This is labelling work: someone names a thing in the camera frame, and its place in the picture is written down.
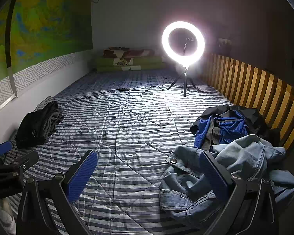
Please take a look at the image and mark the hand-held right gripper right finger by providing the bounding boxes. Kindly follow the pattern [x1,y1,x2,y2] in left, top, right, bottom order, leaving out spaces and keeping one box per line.
[200,150,285,235]

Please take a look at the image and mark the light blue denim jeans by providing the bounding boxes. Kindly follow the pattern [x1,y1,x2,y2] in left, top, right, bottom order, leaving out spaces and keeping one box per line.
[212,134,288,175]

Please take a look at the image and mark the green folded blanket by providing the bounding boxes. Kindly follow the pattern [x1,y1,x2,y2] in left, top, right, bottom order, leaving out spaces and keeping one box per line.
[96,56,166,73]

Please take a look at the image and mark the black tripod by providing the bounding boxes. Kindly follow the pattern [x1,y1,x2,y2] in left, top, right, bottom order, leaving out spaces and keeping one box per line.
[168,67,196,97]

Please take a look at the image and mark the brown patterned pillow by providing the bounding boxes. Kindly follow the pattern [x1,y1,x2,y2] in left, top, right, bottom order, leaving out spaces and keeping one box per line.
[103,48,155,58]

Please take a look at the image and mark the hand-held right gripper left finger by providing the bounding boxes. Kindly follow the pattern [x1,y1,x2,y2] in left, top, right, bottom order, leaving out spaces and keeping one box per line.
[17,149,98,235]

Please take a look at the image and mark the green wall map poster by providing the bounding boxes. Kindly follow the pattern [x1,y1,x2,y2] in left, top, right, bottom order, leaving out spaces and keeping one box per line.
[0,0,93,89]

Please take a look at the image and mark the white ring light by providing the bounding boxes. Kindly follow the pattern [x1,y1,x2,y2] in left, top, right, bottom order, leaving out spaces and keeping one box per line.
[162,21,206,68]

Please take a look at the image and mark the black and silver strip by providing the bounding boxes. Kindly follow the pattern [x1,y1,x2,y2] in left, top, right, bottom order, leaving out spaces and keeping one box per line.
[4,0,21,98]

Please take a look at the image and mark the black jacket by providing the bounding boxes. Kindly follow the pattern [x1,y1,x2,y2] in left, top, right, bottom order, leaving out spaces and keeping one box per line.
[190,104,281,148]

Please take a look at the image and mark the wooden slatted bed rail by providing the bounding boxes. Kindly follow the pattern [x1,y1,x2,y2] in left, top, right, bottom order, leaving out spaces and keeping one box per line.
[202,52,294,150]

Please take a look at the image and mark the striped bed blanket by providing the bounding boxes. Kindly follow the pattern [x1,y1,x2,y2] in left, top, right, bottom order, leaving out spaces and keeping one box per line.
[5,69,236,235]

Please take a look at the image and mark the blue denim jacket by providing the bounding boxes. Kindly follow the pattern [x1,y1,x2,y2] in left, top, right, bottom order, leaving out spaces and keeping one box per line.
[159,146,294,226]

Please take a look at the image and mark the blue striped shorts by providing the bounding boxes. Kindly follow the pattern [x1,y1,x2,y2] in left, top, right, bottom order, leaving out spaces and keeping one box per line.
[194,111,250,150]

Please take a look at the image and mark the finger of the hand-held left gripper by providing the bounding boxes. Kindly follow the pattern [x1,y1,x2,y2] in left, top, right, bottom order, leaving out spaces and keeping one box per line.
[0,141,14,159]
[4,150,39,175]

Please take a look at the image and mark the black folded clothes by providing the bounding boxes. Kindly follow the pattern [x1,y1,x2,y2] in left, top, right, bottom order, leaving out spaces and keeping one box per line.
[16,100,64,149]

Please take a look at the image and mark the black ring light cable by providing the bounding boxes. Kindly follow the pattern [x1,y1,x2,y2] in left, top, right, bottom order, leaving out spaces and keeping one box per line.
[127,76,172,90]

